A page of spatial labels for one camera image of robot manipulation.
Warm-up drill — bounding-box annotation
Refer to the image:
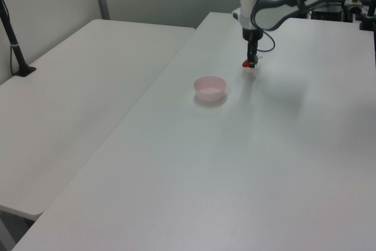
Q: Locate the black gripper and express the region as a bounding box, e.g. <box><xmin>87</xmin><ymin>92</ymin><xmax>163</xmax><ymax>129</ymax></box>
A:
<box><xmin>241</xmin><ymin>25</ymin><xmax>264</xmax><ymax>69</ymax></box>

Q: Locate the red strawberry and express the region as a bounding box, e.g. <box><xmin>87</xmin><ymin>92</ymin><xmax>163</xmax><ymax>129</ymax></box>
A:
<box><xmin>241</xmin><ymin>55</ymin><xmax>263</xmax><ymax>69</ymax></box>

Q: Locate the pink plastic bowl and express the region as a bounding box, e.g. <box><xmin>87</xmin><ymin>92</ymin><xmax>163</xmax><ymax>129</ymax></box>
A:
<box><xmin>193</xmin><ymin>75</ymin><xmax>227</xmax><ymax>102</ymax></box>

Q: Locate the black electronics equipment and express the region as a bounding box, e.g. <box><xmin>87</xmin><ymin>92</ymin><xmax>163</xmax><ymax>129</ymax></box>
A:
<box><xmin>310</xmin><ymin>0</ymin><xmax>362</xmax><ymax>24</ymax></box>

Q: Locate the white side table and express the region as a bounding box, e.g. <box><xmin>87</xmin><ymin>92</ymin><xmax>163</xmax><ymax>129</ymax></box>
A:
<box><xmin>0</xmin><ymin>18</ymin><xmax>197</xmax><ymax>217</ymax></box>

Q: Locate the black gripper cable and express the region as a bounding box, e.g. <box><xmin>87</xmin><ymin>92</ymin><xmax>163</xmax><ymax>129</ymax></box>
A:
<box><xmin>257</xmin><ymin>29</ymin><xmax>277</xmax><ymax>53</ymax></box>

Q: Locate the black camera stand pole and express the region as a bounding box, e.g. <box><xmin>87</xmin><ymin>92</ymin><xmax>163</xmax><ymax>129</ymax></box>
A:
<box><xmin>0</xmin><ymin>0</ymin><xmax>38</xmax><ymax>79</ymax></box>
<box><xmin>357</xmin><ymin>0</ymin><xmax>376</xmax><ymax>32</ymax></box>

